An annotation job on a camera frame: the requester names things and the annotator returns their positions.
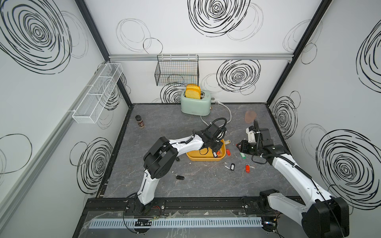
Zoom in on yellow plastic storage box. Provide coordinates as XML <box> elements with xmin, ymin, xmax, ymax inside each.
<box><xmin>186</xmin><ymin>140</ymin><xmax>227</xmax><ymax>162</ymax></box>

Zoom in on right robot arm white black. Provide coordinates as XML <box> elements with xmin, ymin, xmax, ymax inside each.
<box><xmin>236</xmin><ymin>125</ymin><xmax>350</xmax><ymax>238</ymax></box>

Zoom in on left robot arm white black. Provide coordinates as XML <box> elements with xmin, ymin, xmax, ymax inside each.
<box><xmin>136</xmin><ymin>122</ymin><xmax>227</xmax><ymax>207</ymax></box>

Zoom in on mint green toaster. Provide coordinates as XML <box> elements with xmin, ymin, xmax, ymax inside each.
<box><xmin>181</xmin><ymin>91</ymin><xmax>212</xmax><ymax>116</ymax></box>

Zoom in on yellow toast slice front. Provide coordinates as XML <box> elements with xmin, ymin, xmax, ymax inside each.
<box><xmin>185</xmin><ymin>88</ymin><xmax>201</xmax><ymax>100</ymax></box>

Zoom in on orange toast slice back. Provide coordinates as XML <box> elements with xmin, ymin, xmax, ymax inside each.
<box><xmin>187</xmin><ymin>84</ymin><xmax>200</xmax><ymax>90</ymax></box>

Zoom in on spice bottle black cap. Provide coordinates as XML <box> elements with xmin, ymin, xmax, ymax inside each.
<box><xmin>135</xmin><ymin>115</ymin><xmax>145</xmax><ymax>128</ymax></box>

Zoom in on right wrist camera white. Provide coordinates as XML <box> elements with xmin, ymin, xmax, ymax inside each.
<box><xmin>246</xmin><ymin>126</ymin><xmax>257</xmax><ymax>143</ymax></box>

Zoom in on white toaster power cable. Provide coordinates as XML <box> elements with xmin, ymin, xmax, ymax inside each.
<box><xmin>200</xmin><ymin>101</ymin><xmax>233</xmax><ymax>127</ymax></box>

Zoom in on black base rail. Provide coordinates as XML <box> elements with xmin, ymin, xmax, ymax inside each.
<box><xmin>81</xmin><ymin>196</ymin><xmax>278</xmax><ymax>216</ymax></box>

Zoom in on black wire wall basket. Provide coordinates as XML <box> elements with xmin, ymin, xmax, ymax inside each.
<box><xmin>154</xmin><ymin>54</ymin><xmax>199</xmax><ymax>86</ymax></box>

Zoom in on white slotted cable duct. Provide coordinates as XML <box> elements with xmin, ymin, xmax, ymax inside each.
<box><xmin>88</xmin><ymin>217</ymin><xmax>263</xmax><ymax>229</ymax></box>

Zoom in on aluminium wall rail back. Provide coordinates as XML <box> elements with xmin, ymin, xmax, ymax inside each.
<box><xmin>109</xmin><ymin>53</ymin><xmax>294</xmax><ymax>61</ymax></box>

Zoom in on aluminium wall rail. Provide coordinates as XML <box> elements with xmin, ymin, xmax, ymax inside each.
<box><xmin>0</xmin><ymin>60</ymin><xmax>109</xmax><ymax>224</ymax></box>
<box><xmin>109</xmin><ymin>53</ymin><xmax>294</xmax><ymax>61</ymax></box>

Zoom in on white mesh wall shelf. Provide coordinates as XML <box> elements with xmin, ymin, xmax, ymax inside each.
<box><xmin>72</xmin><ymin>62</ymin><xmax>123</xmax><ymax>124</ymax></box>

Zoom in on black corner frame post right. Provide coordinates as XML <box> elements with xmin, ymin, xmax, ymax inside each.
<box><xmin>267</xmin><ymin>0</ymin><xmax>332</xmax><ymax>106</ymax></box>

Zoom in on black corner frame post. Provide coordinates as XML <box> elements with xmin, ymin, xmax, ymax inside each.
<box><xmin>267</xmin><ymin>0</ymin><xmax>332</xmax><ymax>106</ymax></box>
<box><xmin>75</xmin><ymin>0</ymin><xmax>134</xmax><ymax>109</ymax></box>

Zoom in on black corner frame post left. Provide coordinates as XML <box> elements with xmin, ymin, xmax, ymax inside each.
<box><xmin>75</xmin><ymin>0</ymin><xmax>134</xmax><ymax>109</ymax></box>

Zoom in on aluminium wall rail left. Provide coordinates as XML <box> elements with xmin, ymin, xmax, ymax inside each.
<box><xmin>0</xmin><ymin>60</ymin><xmax>109</xmax><ymax>224</ymax></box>

